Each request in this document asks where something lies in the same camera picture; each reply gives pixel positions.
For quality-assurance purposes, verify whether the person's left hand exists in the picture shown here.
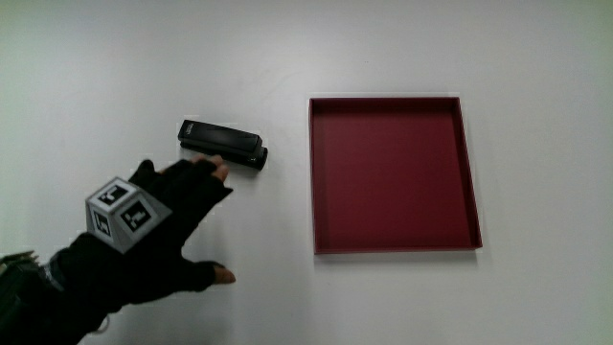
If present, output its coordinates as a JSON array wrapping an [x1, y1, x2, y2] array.
[[51, 154, 238, 315]]

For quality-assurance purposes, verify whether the black stapler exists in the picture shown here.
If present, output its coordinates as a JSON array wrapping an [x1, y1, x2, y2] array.
[[177, 119, 269, 172]]

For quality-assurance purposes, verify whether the person's left forearm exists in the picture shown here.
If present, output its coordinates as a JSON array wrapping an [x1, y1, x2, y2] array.
[[0, 256, 119, 345]]

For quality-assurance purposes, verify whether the white desk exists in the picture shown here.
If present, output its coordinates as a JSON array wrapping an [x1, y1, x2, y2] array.
[[0, 0, 613, 345]]

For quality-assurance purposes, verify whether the red square tray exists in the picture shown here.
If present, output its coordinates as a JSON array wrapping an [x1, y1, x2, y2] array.
[[308, 96, 484, 255]]

